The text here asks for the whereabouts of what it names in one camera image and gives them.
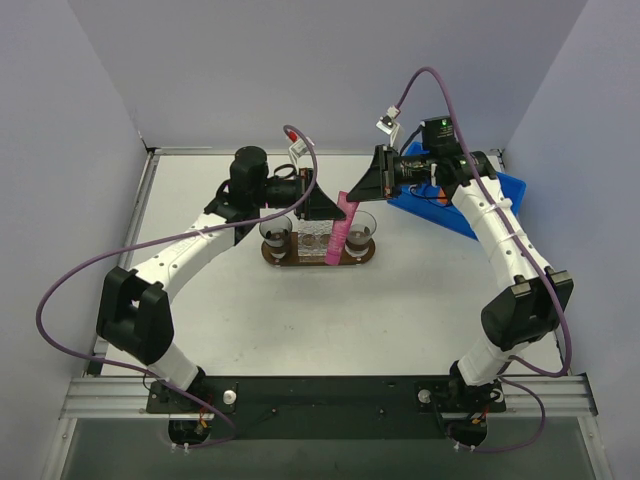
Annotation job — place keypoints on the dark glass cup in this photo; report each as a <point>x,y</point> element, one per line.
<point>276,234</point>
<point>360,234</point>

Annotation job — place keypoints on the orange toothpaste tube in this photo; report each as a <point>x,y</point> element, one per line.
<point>442,198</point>

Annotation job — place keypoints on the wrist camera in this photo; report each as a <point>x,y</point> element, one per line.
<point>391,127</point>
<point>300,145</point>

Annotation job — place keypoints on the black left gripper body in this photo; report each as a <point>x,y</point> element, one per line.
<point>306,192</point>

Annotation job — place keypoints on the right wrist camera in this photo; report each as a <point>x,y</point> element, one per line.
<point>391,127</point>

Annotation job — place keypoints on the brown oval wooden tray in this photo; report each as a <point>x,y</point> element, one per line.
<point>288,256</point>

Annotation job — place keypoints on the blue plastic bin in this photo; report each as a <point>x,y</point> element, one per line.
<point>420,200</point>

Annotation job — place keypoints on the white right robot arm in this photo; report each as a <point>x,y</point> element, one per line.
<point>533,294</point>

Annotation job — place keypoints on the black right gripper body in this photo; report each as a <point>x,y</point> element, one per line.
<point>381,170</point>

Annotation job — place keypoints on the magenta toothpaste tube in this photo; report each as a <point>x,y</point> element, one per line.
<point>340,230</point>

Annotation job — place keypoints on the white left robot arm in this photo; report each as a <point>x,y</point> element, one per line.
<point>135,307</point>

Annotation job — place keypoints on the clear textured toothbrush holder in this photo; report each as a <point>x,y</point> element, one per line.
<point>313,239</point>

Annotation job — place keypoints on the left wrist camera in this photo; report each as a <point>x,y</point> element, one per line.
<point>300,145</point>

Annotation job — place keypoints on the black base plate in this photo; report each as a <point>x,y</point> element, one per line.
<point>346,407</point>

